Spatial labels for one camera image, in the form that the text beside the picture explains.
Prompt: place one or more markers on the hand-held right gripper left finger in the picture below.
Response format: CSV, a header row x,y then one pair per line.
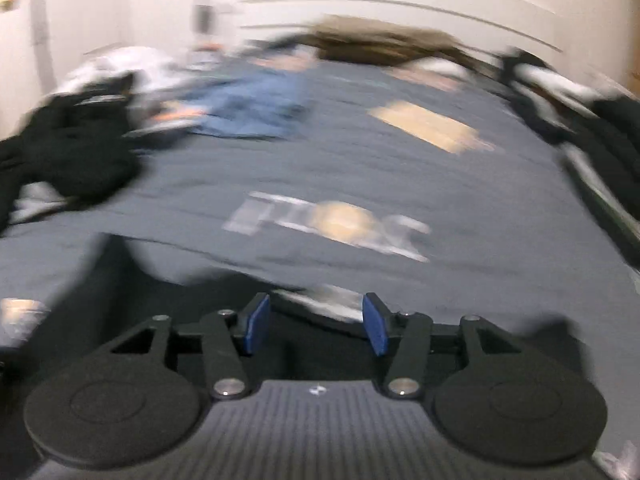
x,y
257,325

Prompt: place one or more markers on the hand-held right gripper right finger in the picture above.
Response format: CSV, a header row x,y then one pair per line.
x,y
375,325

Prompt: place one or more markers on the black printed t-shirt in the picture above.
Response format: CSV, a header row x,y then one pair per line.
x,y
150,290

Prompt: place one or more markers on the pile of black clothes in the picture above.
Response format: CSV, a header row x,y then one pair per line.
x,y
65,150

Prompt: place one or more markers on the stack of folded clothes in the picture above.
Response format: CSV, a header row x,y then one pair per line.
x,y
615,160

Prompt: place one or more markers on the blue garment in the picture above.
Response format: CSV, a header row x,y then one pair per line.
x,y
250,105

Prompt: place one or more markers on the light grey garment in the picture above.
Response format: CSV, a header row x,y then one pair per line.
x,y
35,202

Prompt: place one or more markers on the white pillow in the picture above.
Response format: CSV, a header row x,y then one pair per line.
x,y
435,67

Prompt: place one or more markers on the black and white garment heap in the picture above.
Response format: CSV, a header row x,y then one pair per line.
x,y
530,105

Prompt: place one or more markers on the cluttered bedside items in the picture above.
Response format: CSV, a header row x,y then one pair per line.
x,y
210,52

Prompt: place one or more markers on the dark grey pillow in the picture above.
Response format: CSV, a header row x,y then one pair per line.
x,y
275,45

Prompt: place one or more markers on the folded olive blanket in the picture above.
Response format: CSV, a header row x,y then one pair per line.
x,y
380,40

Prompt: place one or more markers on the black hanging brush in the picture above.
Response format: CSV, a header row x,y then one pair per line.
x,y
201,20

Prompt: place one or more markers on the white headboard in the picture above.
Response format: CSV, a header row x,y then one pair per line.
x,y
450,5

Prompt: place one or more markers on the white wardrobe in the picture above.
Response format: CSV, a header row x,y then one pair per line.
x,y
85,10

